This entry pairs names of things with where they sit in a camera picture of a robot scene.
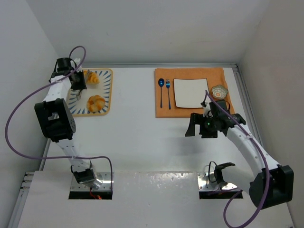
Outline white square plate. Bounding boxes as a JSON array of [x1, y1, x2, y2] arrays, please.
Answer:
[[173, 78, 209, 109]]

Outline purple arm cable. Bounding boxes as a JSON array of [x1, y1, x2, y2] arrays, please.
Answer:
[[5, 46, 113, 190], [205, 90, 271, 228]]

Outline metal tongs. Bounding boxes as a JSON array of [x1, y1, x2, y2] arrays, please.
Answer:
[[76, 70, 91, 101]]

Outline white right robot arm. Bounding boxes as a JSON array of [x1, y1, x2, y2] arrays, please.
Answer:
[[185, 100, 294, 209]]

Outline long croissant bread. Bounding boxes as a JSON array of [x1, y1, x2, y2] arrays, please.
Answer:
[[83, 70, 100, 85]]

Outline small flower-shaped dish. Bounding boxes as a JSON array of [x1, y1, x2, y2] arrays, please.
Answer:
[[211, 85, 228, 99]]

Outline blue spoon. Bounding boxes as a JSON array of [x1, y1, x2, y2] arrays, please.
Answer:
[[158, 78, 164, 108]]

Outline blue fork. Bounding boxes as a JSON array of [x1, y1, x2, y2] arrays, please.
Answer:
[[166, 79, 171, 110]]

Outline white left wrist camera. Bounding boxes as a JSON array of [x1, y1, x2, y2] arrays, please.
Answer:
[[70, 58, 82, 70]]

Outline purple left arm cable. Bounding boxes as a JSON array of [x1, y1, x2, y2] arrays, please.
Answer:
[[5, 46, 113, 190]]

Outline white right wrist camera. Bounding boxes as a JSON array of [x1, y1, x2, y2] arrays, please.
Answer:
[[201, 102, 213, 117]]

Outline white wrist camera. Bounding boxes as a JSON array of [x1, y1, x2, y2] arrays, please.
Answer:
[[70, 58, 82, 70], [201, 102, 213, 117]]

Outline blue patterned rectangular tray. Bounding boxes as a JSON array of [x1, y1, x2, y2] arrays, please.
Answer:
[[66, 68, 114, 117]]

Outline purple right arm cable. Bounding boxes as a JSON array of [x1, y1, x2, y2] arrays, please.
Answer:
[[205, 90, 271, 228]]

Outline orange placemat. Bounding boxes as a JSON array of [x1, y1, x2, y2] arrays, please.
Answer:
[[154, 68, 231, 118]]

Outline round swirl bread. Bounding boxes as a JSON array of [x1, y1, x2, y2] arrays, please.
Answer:
[[86, 95, 105, 113]]

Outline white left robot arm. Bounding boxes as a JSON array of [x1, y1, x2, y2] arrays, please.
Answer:
[[34, 57, 97, 188]]

